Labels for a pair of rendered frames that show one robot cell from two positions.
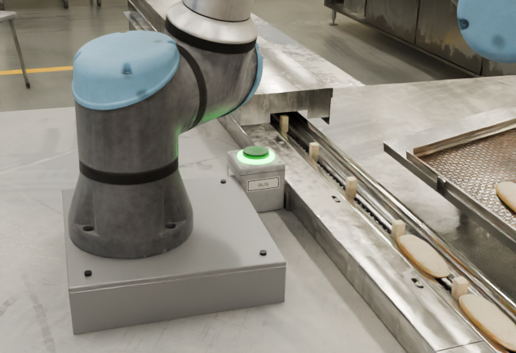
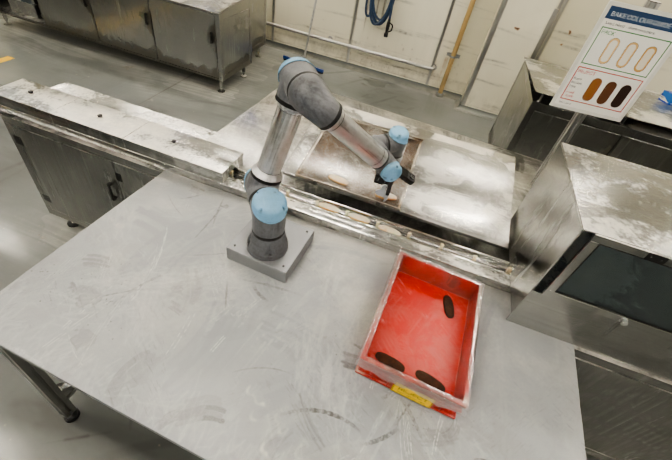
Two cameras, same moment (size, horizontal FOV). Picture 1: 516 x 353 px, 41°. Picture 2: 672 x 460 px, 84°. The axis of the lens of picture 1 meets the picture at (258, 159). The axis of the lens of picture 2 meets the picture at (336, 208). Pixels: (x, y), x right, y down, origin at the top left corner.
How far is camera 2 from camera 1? 104 cm
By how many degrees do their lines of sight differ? 52
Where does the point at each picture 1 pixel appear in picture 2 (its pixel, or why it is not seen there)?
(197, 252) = (294, 242)
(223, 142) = (213, 191)
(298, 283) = not seen: hidden behind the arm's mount
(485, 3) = (390, 173)
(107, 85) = (279, 215)
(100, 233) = (277, 253)
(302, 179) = not seen: hidden behind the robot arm
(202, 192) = not seen: hidden behind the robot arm
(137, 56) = (281, 202)
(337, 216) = (300, 206)
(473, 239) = (324, 192)
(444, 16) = (118, 24)
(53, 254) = (239, 268)
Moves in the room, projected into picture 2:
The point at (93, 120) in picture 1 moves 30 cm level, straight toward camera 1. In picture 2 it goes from (274, 226) to (356, 262)
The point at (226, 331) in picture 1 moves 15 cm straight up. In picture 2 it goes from (312, 256) to (316, 230)
